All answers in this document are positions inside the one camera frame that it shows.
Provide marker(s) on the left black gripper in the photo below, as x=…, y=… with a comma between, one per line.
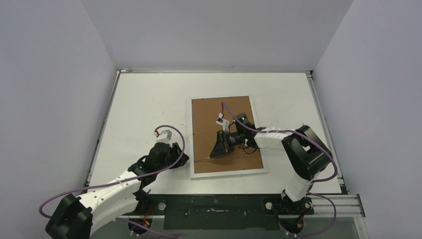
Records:
x=176, y=153

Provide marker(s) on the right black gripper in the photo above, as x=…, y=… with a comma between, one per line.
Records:
x=225, y=143

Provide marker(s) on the white picture frame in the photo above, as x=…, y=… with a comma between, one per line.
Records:
x=202, y=135

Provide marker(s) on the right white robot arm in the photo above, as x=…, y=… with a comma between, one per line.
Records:
x=306, y=152

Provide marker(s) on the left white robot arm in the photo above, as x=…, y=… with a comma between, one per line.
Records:
x=78, y=217

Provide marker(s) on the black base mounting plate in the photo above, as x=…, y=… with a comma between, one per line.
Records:
x=222, y=212

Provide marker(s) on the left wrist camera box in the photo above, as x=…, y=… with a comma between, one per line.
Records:
x=163, y=136

